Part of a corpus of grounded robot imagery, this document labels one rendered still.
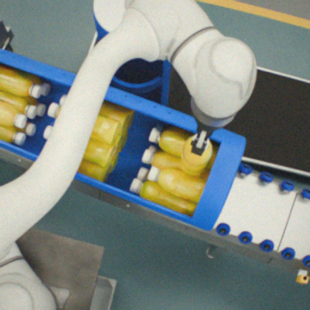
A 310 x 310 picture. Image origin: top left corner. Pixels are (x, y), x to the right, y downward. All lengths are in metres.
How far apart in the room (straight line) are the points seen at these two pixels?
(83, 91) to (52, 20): 2.19
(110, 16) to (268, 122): 1.15
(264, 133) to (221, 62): 1.76
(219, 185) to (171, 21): 0.57
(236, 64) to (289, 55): 2.14
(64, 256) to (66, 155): 0.78
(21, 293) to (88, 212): 1.36
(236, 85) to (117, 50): 0.20
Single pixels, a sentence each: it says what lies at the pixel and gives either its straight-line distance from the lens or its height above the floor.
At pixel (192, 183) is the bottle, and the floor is 1.15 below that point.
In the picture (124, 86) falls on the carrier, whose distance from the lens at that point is 2.02.
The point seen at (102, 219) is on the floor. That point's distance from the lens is 2.50.
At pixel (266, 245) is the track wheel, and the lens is 1.54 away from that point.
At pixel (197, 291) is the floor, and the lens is 2.48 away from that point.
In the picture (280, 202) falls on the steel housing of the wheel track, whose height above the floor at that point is 0.93.
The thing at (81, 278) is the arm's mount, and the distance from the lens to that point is 1.47.
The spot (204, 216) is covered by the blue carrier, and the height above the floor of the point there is 1.17.
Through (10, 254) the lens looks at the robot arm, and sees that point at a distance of 1.30.
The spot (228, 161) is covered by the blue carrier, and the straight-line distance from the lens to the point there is 1.29.
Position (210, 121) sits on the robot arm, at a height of 1.62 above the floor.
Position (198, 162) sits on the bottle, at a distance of 1.21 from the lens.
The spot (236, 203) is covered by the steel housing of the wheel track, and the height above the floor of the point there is 0.93.
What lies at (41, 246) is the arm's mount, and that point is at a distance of 1.50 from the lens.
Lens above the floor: 2.47
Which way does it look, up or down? 75 degrees down
